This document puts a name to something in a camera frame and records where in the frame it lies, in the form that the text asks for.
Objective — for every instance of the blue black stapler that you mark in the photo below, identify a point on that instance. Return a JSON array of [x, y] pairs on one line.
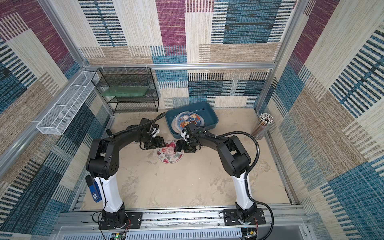
[[94, 189]]

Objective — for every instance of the black wire mesh shelf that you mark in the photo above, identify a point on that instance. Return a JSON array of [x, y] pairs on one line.
[[127, 89]]

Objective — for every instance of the blue red car coaster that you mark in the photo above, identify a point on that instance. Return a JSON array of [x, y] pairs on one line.
[[185, 118]]

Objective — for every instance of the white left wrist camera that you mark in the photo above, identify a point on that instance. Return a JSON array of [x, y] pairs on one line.
[[155, 130]]

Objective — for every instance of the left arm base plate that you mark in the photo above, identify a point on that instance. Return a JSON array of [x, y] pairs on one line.
[[132, 220]]

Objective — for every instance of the teal plastic storage box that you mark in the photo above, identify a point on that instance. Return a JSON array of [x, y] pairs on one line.
[[203, 109]]

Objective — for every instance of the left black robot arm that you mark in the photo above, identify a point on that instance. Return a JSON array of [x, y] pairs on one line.
[[103, 163]]

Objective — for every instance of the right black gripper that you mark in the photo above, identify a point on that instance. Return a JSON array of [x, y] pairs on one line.
[[186, 145]]

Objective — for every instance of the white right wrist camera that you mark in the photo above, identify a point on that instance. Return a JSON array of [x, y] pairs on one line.
[[185, 135]]

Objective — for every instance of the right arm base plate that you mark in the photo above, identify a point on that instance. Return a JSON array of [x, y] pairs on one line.
[[232, 219]]

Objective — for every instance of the white black marker pen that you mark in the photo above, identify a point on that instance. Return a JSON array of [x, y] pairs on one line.
[[109, 133]]

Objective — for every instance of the white wire mesh basket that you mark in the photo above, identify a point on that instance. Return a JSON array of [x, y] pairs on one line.
[[62, 113]]

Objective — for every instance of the pink cartoon coaster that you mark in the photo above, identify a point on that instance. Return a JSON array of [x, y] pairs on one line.
[[175, 127]]

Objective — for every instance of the red rose floral coaster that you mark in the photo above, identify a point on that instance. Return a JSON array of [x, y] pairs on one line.
[[168, 155]]

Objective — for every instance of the aluminium front rail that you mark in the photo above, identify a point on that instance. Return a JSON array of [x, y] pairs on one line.
[[155, 219]]

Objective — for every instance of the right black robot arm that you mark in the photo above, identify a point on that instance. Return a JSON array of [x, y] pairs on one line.
[[236, 162]]

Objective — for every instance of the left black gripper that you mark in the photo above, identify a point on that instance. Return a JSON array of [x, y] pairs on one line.
[[159, 144]]

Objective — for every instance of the cup of patterned sticks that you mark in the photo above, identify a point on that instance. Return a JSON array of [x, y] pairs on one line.
[[263, 123]]

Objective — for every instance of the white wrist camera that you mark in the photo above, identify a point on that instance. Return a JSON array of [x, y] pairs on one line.
[[185, 135], [155, 130]]

